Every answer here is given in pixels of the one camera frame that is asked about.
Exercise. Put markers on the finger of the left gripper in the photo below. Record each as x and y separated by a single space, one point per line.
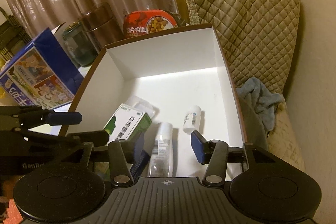
96 137
36 115

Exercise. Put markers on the white cream tube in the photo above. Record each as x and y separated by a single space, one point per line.
162 161

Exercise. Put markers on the green throat spray box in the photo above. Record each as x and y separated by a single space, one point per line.
126 122

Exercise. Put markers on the white pill bottle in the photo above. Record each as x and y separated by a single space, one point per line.
192 119

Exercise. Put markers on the quilted beige chair cover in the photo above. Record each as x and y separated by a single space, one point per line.
258 37

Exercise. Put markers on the green glass jar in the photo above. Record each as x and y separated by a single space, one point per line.
79 45

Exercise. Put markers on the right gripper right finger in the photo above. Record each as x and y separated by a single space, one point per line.
214 154

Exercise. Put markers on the brown thermos jar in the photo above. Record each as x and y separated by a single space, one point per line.
101 26

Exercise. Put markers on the blue milk carton box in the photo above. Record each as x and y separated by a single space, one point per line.
40 74

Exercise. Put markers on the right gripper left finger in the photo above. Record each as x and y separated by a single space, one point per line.
122 155

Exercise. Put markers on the blue towel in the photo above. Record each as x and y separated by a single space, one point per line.
261 100

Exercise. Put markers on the red instant rice bowl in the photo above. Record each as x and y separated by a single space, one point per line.
139 23

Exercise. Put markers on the blue medicine box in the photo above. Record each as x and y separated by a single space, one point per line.
139 166

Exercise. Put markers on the brown shoe box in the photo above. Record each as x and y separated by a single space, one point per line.
173 70

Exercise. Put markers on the clear plastic case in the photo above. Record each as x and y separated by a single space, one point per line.
143 105

